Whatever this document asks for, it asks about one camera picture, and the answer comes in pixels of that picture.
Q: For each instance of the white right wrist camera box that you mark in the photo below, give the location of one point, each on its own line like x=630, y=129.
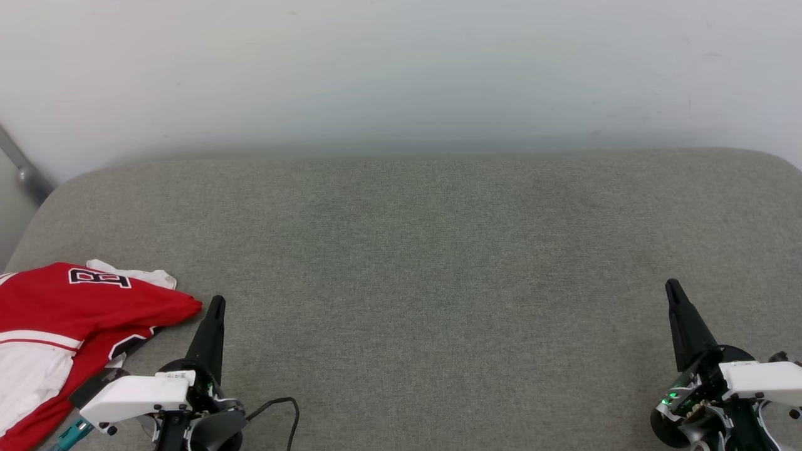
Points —
x=764, y=379

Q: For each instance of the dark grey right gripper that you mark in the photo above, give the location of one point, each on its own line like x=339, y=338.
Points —
x=695, y=419

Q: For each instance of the grey fabric sofa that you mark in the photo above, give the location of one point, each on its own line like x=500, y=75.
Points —
x=401, y=263

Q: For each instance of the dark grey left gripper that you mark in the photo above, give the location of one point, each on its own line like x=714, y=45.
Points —
x=213, y=426

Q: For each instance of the red and white jersey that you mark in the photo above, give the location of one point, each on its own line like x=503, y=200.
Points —
x=62, y=307

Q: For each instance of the grey metal bar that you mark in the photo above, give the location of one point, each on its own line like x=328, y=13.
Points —
x=25, y=172

